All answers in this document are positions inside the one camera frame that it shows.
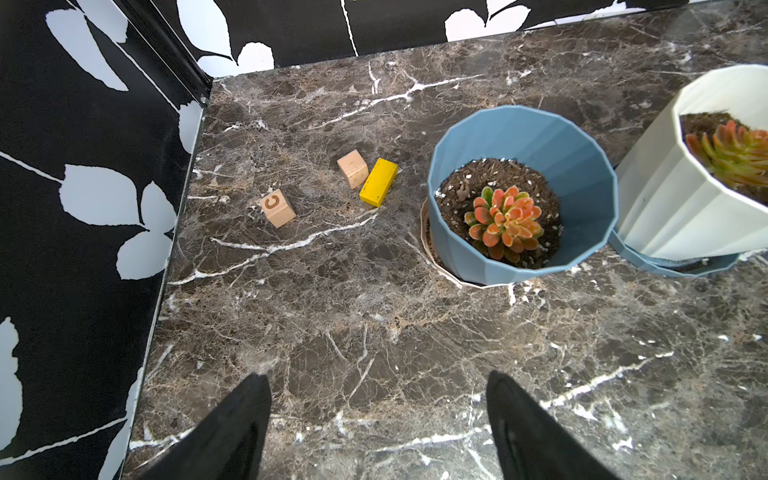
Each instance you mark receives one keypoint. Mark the blue saucer under cream pot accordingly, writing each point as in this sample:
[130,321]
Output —
[695,268]

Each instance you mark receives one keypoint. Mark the plain wooden cube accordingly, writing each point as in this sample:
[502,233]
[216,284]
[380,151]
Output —
[354,167]

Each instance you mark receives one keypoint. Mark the red green succulent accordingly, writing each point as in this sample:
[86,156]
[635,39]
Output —
[733,154]

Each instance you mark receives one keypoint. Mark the blue ribbed plant pot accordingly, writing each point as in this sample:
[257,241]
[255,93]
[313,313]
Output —
[572,163]

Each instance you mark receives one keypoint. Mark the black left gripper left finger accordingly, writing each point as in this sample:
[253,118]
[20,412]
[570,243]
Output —
[228,443]

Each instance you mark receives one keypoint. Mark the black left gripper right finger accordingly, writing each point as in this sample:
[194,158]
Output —
[530,444]

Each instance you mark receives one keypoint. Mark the orange red succulent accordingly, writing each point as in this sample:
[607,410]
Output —
[503,224]

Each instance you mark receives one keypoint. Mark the cream ribbed plant pot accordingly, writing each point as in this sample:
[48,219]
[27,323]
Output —
[670,206]

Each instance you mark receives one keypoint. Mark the yellow wooden block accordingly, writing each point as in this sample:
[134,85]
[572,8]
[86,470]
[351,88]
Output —
[378,182]

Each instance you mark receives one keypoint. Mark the wooden letter C cube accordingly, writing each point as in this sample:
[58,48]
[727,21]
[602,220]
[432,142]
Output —
[277,209]

